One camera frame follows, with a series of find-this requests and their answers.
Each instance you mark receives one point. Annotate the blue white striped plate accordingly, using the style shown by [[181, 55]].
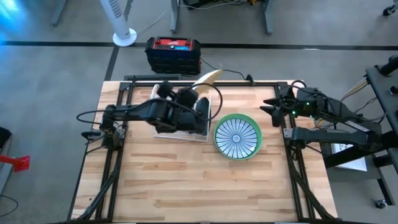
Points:
[[237, 138]]

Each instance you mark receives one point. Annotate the grey metal desk leg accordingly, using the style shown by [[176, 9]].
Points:
[[59, 12], [269, 15], [175, 15]]

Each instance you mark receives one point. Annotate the black red power station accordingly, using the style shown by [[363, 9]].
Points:
[[172, 59]]

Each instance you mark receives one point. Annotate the red flat object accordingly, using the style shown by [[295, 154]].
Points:
[[18, 161]]

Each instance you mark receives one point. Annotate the black caster wheel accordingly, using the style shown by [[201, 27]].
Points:
[[388, 11], [381, 203]]

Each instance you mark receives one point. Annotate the white tower fan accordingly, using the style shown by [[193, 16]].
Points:
[[119, 21]]

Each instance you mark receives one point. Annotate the black aluminium table frame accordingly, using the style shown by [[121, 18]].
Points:
[[267, 84]]

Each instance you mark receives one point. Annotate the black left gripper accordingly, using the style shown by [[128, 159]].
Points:
[[186, 98]]

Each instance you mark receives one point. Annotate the green plate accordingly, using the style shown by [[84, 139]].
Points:
[[261, 137]]

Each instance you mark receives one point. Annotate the grey black bin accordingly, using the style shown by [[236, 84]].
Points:
[[3, 140]]

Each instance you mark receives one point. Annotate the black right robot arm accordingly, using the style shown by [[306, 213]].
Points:
[[342, 137]]

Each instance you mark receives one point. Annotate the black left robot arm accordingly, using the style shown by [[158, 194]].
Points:
[[130, 112]]

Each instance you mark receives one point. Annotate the yellow patterned plate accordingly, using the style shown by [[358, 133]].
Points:
[[208, 79]]

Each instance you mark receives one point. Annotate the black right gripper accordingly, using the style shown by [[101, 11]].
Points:
[[289, 102]]

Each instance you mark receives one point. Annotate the white paper booklet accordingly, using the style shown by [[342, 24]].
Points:
[[348, 158]]

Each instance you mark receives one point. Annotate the black power adapter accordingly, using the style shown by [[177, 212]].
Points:
[[249, 79]]

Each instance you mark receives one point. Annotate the black side stand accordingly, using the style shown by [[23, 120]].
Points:
[[385, 93]]

